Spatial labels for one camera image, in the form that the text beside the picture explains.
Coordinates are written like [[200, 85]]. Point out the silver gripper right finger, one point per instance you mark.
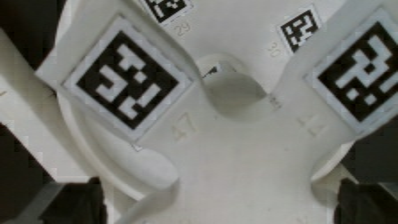
[[366, 203]]

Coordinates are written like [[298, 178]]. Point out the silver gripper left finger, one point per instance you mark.
[[65, 204]]

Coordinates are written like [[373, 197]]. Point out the white cross-shaped table base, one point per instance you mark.
[[120, 71]]

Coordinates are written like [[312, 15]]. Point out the white cylindrical table leg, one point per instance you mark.
[[232, 88]]

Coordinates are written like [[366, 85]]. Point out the white round table top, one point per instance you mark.
[[202, 146]]

